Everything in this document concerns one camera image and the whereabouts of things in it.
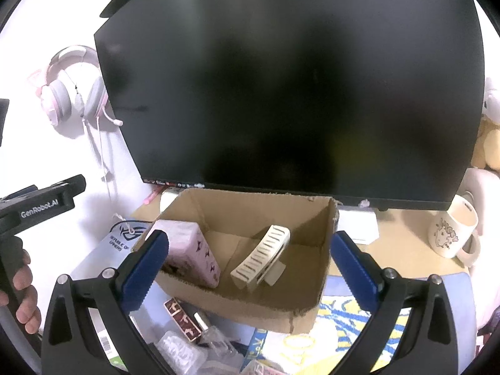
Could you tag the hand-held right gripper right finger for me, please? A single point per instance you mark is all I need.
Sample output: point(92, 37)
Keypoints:
point(353, 273)

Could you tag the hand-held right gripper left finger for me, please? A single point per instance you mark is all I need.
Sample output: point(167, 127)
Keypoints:
point(144, 269)

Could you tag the cardboard box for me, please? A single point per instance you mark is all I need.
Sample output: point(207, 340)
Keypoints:
point(273, 308)

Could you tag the clear floss pick box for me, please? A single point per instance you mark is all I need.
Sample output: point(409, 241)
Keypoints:
point(179, 351)

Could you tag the small translucent plastic box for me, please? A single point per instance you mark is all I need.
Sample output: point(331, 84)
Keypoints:
point(265, 369)

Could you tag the person's left hand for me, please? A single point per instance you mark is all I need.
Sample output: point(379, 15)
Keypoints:
point(26, 300)

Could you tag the small white box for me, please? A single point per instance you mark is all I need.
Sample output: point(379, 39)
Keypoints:
point(357, 226)

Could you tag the light blue mouse pad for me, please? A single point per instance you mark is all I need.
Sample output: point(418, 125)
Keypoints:
point(101, 250)

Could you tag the yellow and blue towel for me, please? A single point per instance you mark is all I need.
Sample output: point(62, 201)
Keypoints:
point(336, 320)

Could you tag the pink tissue pack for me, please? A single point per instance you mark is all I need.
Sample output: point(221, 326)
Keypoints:
point(191, 250)

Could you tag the red patterned box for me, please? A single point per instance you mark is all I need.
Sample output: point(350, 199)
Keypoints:
point(183, 320)

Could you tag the pink pen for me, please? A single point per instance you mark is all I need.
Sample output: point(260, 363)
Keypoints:
point(152, 197)

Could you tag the clear glass perfume bottle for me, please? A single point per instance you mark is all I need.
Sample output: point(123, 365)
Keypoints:
point(202, 321)

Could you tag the white barcode packet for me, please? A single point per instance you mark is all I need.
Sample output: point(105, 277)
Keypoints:
point(105, 343)

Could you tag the dark flat panel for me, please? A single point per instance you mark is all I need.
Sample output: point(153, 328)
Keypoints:
point(3, 121)

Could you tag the white hair claw clip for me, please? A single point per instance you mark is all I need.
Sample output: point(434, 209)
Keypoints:
point(258, 258)

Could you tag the white cartoon mug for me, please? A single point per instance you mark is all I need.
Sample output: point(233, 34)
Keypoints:
point(449, 230)

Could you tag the white tassel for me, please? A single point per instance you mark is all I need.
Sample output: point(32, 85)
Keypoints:
point(79, 103)

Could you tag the pink cat-ear headphones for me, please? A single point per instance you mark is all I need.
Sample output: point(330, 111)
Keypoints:
point(62, 93)

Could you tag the pale pink plush cushion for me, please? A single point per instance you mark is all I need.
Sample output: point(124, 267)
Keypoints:
point(482, 187)

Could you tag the yellow plush toy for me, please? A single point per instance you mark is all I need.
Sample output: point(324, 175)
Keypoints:
point(487, 144)

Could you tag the black computer monitor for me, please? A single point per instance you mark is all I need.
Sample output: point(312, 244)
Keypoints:
point(273, 86)

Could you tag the white plush toy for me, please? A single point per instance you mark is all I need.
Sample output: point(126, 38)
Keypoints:
point(493, 101)

